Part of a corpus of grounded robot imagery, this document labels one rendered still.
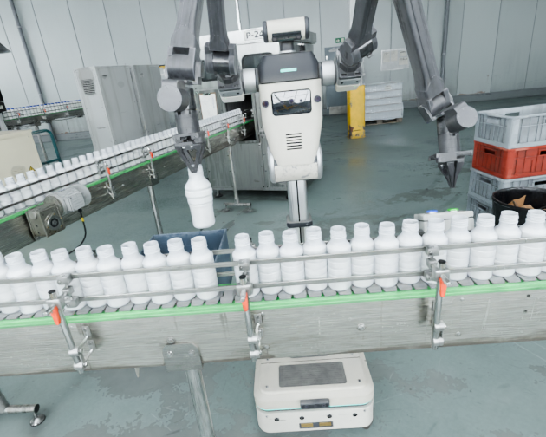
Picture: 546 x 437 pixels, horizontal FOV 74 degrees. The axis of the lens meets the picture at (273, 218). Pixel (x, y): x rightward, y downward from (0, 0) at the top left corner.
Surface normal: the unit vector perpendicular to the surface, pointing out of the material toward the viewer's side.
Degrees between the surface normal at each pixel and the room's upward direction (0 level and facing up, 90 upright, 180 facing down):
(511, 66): 90
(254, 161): 90
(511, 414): 0
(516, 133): 90
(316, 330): 90
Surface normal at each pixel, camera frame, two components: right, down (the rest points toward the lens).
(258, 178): -0.30, 0.40
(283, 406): -0.01, 0.37
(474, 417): -0.09, -0.92
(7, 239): 0.94, 0.04
